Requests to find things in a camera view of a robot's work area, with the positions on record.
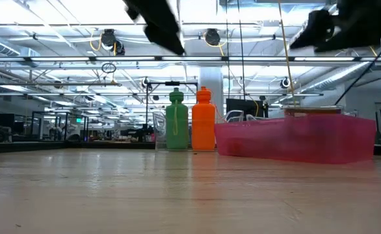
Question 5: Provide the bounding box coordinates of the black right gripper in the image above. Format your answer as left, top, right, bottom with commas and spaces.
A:
289, 0, 381, 53

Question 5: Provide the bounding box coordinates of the green plastic water bottle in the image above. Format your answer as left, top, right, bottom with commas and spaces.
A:
164, 86, 190, 151

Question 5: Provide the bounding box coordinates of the orange plastic water bottle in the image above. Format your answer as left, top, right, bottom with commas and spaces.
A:
190, 86, 217, 151

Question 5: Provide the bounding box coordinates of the pink plastic bin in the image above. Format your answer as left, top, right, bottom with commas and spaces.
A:
213, 113, 377, 164

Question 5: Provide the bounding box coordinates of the yellow hanging cable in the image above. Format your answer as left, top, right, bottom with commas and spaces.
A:
277, 0, 298, 108

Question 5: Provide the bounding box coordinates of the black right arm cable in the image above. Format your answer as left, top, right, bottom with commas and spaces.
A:
335, 42, 381, 105

